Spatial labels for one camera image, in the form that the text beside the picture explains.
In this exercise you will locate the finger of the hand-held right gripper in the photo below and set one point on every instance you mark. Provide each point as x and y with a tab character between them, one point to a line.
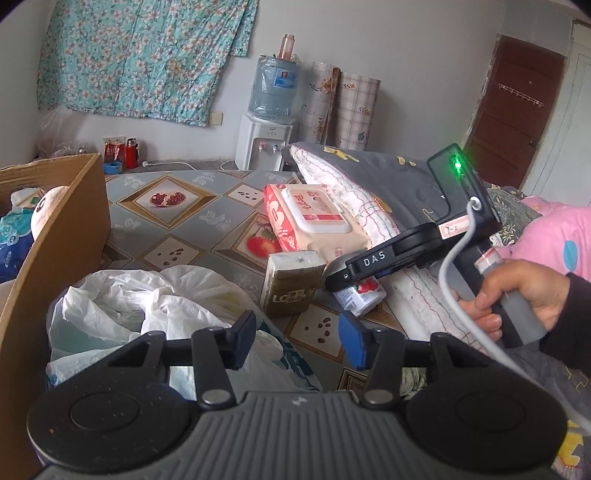
387	272

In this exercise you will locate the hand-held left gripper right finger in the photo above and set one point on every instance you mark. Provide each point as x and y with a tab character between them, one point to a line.
351	342

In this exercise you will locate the cardboard box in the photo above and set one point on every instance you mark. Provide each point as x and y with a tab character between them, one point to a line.
60	258

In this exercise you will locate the pink bottle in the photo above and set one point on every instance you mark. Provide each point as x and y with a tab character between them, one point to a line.
287	46

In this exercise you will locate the pink blanket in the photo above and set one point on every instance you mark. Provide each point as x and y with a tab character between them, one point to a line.
554	230

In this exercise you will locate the blue bowl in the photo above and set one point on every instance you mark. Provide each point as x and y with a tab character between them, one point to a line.
112	168

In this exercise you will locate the grey printed bedsheet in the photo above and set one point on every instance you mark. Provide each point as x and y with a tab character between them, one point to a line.
568	392

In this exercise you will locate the blue water jug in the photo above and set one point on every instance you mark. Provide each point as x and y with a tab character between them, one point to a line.
272	92

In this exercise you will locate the checked wallpaper roll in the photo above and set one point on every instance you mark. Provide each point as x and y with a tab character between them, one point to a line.
358	110

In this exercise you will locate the white and blue tissue pack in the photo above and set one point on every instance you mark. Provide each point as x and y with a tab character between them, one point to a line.
14	249

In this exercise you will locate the white round plush toy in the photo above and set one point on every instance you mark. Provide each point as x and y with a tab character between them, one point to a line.
48	203

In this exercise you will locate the brown tissue pack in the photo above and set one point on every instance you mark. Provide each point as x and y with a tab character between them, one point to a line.
291	286

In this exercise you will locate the pink wet wipes pack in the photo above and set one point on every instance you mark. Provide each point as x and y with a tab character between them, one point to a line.
314	212

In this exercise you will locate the white hook rack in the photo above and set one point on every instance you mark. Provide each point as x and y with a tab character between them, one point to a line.
521	94

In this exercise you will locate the white plastic bag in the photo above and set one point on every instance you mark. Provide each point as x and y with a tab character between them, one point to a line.
138	304

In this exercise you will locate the person's right forearm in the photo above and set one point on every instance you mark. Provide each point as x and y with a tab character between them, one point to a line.
570	323

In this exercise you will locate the red thermos flask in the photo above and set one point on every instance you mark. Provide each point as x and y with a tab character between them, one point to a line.
131	154

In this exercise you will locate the brown wooden door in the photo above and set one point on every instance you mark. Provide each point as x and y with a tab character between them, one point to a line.
512	129

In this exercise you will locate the white water dispenser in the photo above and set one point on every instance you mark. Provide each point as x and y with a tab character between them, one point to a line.
258	143

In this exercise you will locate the clear plastic bag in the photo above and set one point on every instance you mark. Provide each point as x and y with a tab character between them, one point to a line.
60	134

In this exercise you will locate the grey floral bedding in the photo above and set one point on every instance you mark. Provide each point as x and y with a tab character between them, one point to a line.
510	212

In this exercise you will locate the beige wall socket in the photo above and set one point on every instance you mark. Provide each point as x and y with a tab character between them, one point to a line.
216	118

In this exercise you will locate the person's right hand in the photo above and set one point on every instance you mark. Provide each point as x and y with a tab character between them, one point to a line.
531	286

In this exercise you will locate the red snack packet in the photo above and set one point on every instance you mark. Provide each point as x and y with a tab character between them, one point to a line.
113	150

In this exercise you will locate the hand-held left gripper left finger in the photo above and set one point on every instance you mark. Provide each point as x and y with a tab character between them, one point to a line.
242	337

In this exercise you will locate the teal floral wall cloth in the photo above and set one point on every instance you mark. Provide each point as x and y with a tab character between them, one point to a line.
138	55

